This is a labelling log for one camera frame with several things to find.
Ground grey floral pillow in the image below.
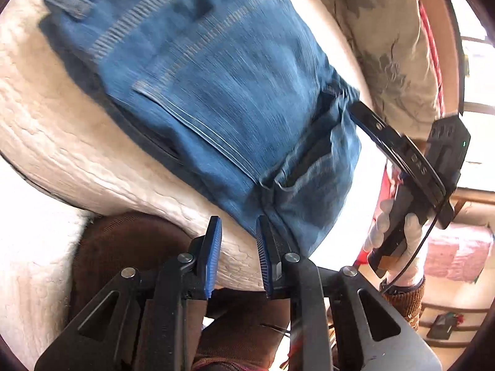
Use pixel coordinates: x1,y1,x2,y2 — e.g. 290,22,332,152
298,0,442,140

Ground barred window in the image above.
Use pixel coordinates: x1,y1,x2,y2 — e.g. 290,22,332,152
449,0,495,194

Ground white quilted mattress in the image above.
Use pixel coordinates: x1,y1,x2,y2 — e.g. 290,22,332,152
0,0,374,371

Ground black cable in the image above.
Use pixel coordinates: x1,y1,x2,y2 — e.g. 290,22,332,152
381,185,457,294

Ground small black device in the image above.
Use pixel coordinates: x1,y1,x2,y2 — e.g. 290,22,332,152
426,314,460,341

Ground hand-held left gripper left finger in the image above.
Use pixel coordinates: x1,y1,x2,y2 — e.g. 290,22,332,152
34,215,224,371

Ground person's right forearm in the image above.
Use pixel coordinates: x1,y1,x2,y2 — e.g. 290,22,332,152
381,274,427,331

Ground brown bed base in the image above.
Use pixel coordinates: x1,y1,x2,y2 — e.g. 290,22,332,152
70,212,295,371

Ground pink patterned cloth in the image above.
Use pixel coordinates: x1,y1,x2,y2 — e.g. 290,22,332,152
423,222,494,284

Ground blue denim pants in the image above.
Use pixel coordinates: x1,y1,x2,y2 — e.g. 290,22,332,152
39,0,363,258

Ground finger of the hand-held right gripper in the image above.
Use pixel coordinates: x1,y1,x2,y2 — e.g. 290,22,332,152
349,100,407,160

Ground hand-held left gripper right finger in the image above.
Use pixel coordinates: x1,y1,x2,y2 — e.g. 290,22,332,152
255,215,443,371

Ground person's right hand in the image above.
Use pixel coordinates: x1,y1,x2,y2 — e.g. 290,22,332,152
363,199,426,285

